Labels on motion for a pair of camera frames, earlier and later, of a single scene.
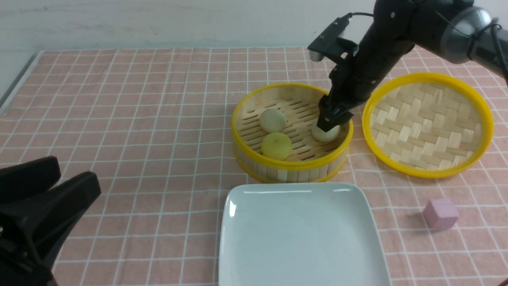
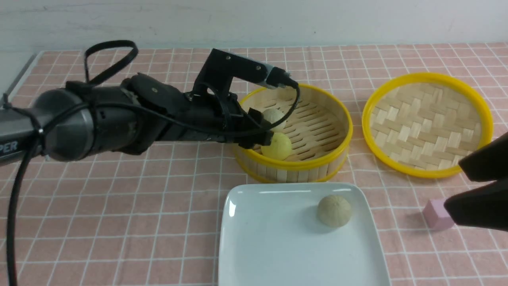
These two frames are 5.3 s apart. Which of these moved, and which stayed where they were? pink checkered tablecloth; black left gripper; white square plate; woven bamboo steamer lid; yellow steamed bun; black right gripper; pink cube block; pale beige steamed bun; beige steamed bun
Moved: beige steamed bun; black right gripper; black left gripper
Stayed: pink checkered tablecloth; pale beige steamed bun; white square plate; pink cube block; woven bamboo steamer lid; yellow steamed bun
